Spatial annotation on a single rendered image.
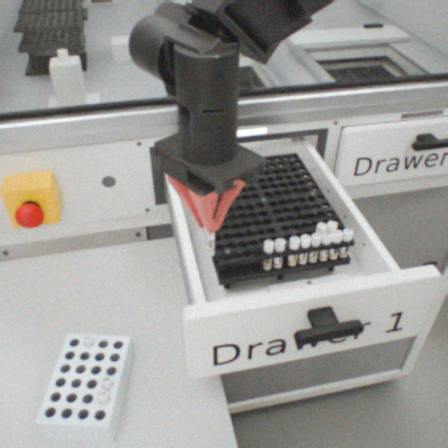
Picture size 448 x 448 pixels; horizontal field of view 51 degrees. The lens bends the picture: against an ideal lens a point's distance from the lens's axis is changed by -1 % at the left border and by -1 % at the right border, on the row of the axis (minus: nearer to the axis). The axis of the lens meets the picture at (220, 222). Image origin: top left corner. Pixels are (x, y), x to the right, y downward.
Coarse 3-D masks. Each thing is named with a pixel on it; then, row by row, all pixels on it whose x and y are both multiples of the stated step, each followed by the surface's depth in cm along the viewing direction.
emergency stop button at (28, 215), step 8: (24, 208) 66; (32, 208) 66; (40, 208) 68; (16, 216) 66; (24, 216) 66; (32, 216) 67; (40, 216) 67; (24, 224) 67; (32, 224) 68; (40, 224) 68
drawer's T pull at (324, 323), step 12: (312, 312) 50; (324, 312) 50; (312, 324) 49; (324, 324) 48; (336, 324) 48; (348, 324) 48; (360, 324) 48; (300, 336) 47; (312, 336) 47; (324, 336) 47; (336, 336) 48; (348, 336) 48
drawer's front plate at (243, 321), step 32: (320, 288) 50; (352, 288) 50; (384, 288) 51; (416, 288) 52; (192, 320) 47; (224, 320) 48; (256, 320) 49; (288, 320) 51; (384, 320) 55; (416, 320) 56; (192, 352) 50; (224, 352) 52; (256, 352) 53; (288, 352) 54; (320, 352) 56
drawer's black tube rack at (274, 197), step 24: (288, 168) 73; (240, 192) 73; (264, 192) 68; (288, 192) 69; (312, 192) 68; (240, 216) 64; (264, 216) 68; (288, 216) 64; (312, 216) 64; (336, 216) 64; (216, 240) 64; (240, 240) 60; (264, 240) 61; (288, 240) 60; (216, 264) 61; (240, 264) 61; (288, 264) 61; (312, 264) 61; (336, 264) 62
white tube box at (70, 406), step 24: (72, 336) 61; (96, 336) 61; (120, 336) 61; (72, 360) 58; (96, 360) 59; (120, 360) 58; (48, 384) 55; (72, 384) 56; (96, 384) 57; (120, 384) 56; (48, 408) 53; (72, 408) 53; (96, 408) 53; (120, 408) 57; (48, 432) 53; (72, 432) 53; (96, 432) 52
